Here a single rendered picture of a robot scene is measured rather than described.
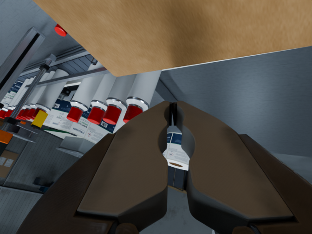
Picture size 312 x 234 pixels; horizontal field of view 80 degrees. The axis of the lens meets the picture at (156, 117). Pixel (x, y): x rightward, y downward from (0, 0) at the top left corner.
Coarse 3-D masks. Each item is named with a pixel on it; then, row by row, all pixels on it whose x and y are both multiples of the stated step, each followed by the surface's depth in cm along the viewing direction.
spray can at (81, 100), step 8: (88, 80) 54; (96, 80) 55; (80, 88) 53; (88, 88) 53; (96, 88) 55; (80, 96) 52; (88, 96) 53; (72, 104) 52; (80, 104) 52; (88, 104) 53; (72, 112) 51; (80, 112) 52; (72, 120) 52
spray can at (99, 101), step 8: (104, 80) 49; (112, 80) 49; (104, 88) 48; (96, 96) 47; (104, 96) 47; (96, 104) 46; (104, 104) 46; (96, 112) 46; (104, 112) 48; (88, 120) 47; (96, 120) 46
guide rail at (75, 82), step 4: (220, 60) 39; (196, 64) 42; (200, 64) 42; (172, 68) 46; (72, 80) 73; (76, 80) 71; (80, 80) 69; (68, 84) 74; (72, 84) 73; (76, 84) 72
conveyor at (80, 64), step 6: (90, 54) 57; (72, 60) 64; (78, 60) 62; (84, 60) 61; (90, 60) 60; (54, 66) 72; (60, 66) 70; (66, 66) 69; (72, 66) 67; (78, 66) 66; (84, 66) 65; (36, 72) 82; (72, 72) 72; (78, 72) 70; (18, 78) 95; (24, 78) 93
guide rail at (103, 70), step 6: (84, 72) 53; (90, 72) 51; (96, 72) 49; (102, 72) 48; (108, 72) 48; (54, 78) 64; (60, 78) 61; (66, 78) 58; (72, 78) 57; (78, 78) 56; (42, 84) 69; (48, 84) 67
